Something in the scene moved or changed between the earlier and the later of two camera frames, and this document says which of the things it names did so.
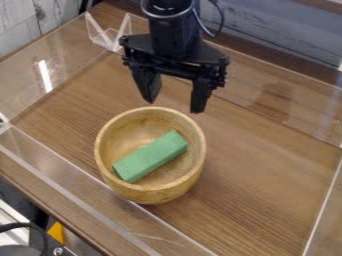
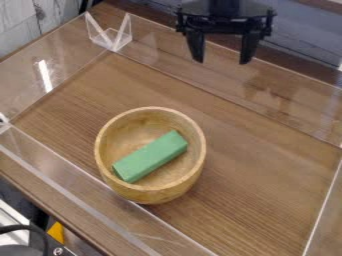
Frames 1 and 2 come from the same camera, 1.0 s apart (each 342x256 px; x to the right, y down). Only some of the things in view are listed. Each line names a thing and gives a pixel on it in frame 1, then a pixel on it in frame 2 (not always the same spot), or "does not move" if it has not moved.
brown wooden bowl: (129, 130) does not move
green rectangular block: (149, 157) does not move
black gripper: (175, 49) to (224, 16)
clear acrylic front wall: (107, 216) does not move
